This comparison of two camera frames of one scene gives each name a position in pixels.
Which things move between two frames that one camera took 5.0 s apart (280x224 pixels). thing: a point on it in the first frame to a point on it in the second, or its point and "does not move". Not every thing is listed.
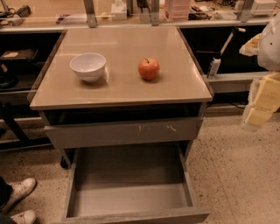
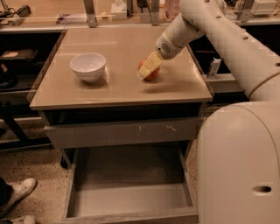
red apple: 149,68 does not move
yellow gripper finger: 266,101 to 165,48
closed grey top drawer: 77,136 does not move
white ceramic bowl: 88,66 does not move
